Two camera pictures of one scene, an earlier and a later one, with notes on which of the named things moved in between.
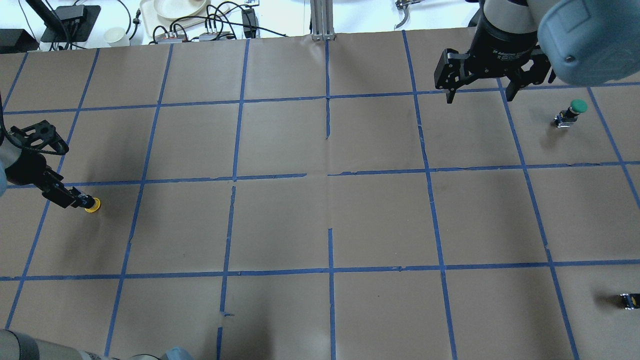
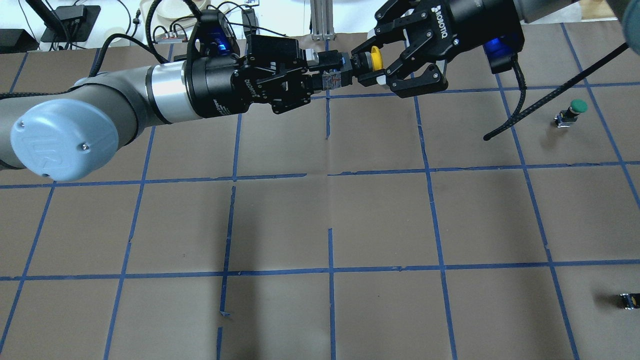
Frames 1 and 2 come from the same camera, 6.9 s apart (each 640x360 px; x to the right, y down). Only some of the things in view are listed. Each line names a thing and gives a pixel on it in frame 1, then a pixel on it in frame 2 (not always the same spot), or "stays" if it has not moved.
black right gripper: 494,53 → 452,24
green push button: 569,116 stays
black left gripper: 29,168 → 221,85
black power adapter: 250,23 stays
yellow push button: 96,206 → 340,68
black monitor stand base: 70,23 stays
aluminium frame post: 322,11 stays
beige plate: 171,9 stays
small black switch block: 631,301 stays
